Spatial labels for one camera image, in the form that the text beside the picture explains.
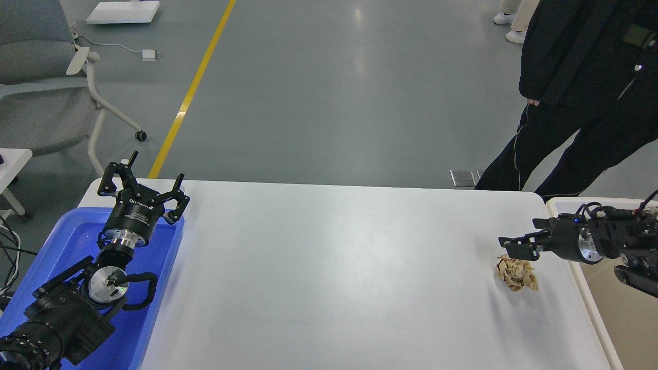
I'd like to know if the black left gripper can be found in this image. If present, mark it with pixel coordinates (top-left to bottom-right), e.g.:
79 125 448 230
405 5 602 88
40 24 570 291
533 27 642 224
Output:
97 150 190 247

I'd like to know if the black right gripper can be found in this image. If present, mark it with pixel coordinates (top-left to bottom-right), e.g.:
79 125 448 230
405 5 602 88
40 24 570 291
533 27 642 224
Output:
498 216 604 265

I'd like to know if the brown paper ball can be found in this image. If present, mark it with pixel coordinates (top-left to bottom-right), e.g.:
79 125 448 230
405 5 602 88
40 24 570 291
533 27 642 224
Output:
496 254 539 292

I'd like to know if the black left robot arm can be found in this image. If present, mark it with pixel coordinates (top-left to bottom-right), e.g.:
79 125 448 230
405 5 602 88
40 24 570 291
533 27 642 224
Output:
2 151 190 369

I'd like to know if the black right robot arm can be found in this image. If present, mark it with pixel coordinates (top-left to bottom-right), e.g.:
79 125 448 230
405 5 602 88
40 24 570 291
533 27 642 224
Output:
499 192 657 297

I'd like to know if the blue plastic bin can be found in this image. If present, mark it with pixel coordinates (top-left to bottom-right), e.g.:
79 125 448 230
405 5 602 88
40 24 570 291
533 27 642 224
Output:
0 207 186 370

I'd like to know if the left metal floor plate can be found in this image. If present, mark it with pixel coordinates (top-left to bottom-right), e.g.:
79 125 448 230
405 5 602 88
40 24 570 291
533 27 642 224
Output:
450 170 477 188

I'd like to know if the beige plastic bin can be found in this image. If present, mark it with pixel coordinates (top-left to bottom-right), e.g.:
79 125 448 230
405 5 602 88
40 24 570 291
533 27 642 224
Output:
545 197 658 370

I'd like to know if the white side table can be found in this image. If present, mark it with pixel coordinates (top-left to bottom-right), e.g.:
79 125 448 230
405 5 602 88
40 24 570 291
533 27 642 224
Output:
1 147 33 221

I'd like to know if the grey office chair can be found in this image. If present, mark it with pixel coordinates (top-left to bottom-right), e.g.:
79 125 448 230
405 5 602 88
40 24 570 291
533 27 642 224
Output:
1 1 147 175

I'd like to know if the person in black clothes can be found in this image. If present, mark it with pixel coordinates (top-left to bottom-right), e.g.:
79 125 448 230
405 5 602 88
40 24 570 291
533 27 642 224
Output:
475 1 657 200

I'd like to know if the white flat board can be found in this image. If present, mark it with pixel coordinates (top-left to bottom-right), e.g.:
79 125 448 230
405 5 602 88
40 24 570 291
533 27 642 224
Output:
85 1 160 24

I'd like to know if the person in white clothes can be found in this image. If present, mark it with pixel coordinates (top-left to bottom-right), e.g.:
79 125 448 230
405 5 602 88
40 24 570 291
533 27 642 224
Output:
493 1 540 44

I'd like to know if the black cables bundle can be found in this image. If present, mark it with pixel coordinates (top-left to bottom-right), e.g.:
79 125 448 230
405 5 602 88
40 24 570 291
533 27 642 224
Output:
0 215 39 304

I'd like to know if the white power adapter with cable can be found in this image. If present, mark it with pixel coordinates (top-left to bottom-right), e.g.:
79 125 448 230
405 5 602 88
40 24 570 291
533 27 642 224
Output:
74 33 159 61

